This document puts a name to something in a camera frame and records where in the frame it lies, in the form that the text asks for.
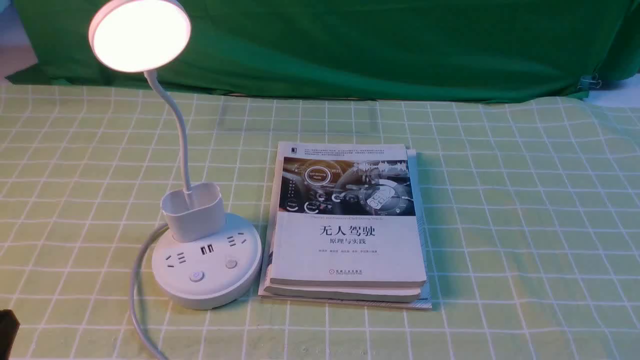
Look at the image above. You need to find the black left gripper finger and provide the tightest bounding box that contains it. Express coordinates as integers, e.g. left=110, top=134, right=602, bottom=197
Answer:
left=0, top=309, right=20, bottom=360

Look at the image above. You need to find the white round desk lamp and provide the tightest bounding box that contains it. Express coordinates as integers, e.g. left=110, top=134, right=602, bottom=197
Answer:
left=88, top=0, right=263, bottom=310

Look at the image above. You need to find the top white self-driving book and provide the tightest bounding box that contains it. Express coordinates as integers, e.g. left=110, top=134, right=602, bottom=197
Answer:
left=269, top=141, right=428, bottom=289

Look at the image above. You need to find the bottom thin book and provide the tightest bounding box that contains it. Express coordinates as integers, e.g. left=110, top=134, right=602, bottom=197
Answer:
left=258, top=150, right=433, bottom=311

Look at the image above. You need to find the green backdrop cloth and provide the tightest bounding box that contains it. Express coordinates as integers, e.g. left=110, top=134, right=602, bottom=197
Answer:
left=6, top=0, right=640, bottom=104

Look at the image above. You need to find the green checkered tablecloth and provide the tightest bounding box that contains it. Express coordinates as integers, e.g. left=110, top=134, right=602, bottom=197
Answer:
left=0, top=85, right=640, bottom=360

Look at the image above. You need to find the white lamp power cable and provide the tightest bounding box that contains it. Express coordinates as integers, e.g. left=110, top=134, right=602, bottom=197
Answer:
left=129, top=223, right=170, bottom=360

